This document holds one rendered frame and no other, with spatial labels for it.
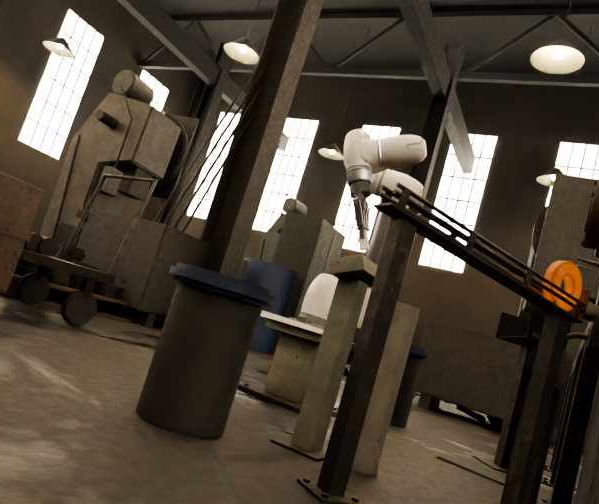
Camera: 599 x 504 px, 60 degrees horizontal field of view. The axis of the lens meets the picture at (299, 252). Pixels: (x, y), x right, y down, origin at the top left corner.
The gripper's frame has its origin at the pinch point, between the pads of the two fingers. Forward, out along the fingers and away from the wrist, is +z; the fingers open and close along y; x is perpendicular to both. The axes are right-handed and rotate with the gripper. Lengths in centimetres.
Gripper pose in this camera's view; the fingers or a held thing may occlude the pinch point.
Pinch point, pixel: (363, 240)
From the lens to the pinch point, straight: 181.6
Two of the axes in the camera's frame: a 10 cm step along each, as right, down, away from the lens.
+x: -9.1, 1.4, 3.9
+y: 4.2, 2.5, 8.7
